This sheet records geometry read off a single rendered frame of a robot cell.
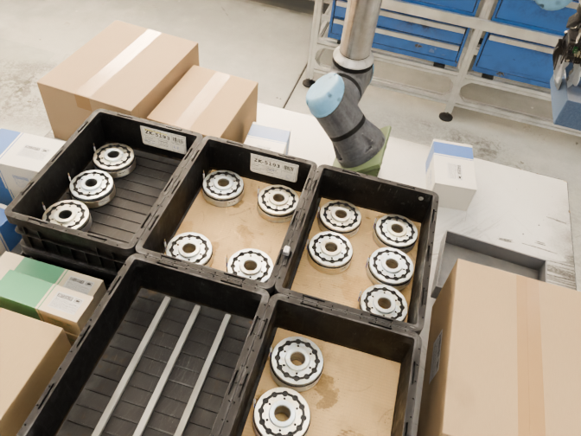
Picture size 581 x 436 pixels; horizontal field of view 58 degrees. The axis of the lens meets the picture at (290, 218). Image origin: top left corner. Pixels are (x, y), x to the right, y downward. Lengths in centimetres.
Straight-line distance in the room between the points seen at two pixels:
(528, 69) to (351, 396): 231
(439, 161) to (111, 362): 105
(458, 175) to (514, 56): 151
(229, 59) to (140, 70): 181
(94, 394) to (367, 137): 92
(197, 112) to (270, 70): 182
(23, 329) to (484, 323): 89
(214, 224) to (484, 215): 81
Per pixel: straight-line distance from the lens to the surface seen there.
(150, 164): 144
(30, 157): 145
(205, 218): 129
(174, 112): 155
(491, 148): 311
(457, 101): 313
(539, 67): 306
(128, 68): 167
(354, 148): 146
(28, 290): 117
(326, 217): 127
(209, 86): 165
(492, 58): 302
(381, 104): 319
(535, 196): 178
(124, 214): 132
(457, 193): 158
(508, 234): 162
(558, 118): 141
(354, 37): 145
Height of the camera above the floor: 179
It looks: 48 degrees down
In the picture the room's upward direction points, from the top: 7 degrees clockwise
